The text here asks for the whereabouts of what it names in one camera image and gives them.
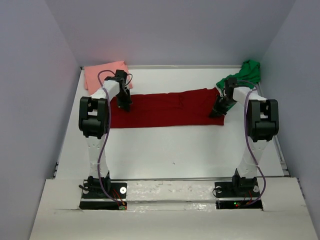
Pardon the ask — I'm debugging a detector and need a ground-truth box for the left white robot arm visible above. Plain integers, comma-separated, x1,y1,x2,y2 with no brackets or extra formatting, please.
78,76,132,201

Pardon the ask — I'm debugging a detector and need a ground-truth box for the white front cover board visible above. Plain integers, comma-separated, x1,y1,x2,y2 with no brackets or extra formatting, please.
30,177,317,240

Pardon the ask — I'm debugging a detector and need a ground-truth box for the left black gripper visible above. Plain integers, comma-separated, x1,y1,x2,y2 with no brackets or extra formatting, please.
115,88,132,113

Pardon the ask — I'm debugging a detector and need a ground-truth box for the green t shirt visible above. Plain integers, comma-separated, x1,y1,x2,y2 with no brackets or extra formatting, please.
216,60,261,95

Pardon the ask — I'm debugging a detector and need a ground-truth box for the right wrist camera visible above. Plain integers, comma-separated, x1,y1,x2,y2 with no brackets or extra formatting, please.
224,77,238,89

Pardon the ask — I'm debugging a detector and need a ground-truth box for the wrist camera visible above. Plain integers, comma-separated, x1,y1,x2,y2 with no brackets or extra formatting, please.
224,77,238,89
115,69,128,81

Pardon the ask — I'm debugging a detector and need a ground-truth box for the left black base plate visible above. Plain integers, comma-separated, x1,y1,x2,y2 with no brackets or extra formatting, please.
79,180,128,211

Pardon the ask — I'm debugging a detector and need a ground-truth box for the folded pink t shirt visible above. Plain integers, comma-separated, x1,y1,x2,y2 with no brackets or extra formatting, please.
83,60,133,92

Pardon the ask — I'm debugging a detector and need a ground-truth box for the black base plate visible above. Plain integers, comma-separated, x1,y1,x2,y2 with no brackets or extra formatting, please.
79,180,128,211
212,181,263,210

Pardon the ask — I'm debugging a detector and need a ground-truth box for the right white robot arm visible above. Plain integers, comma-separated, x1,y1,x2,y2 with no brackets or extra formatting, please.
211,84,279,200

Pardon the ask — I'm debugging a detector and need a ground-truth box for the red t shirt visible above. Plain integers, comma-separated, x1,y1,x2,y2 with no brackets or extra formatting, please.
110,88,224,129

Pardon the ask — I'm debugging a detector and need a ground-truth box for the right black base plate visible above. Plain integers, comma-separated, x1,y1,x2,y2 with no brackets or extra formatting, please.
212,181,263,210

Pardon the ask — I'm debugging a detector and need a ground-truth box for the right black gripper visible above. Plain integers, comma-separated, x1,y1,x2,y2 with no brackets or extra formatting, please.
208,94,237,118

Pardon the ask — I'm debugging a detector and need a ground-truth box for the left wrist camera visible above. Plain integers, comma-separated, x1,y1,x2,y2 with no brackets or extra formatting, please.
115,69,128,81

